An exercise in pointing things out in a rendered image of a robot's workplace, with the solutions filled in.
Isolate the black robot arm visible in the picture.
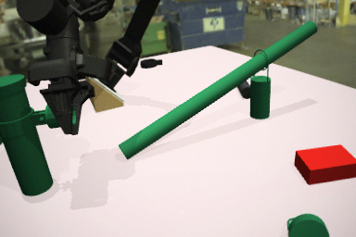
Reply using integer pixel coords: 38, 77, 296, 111
16, 0, 161, 93

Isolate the green cup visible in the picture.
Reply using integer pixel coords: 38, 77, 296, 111
0, 105, 76, 137

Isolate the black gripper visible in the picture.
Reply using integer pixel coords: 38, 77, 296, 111
28, 38, 95, 135

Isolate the red rectangular block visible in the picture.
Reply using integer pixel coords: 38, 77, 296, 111
295, 145, 356, 185

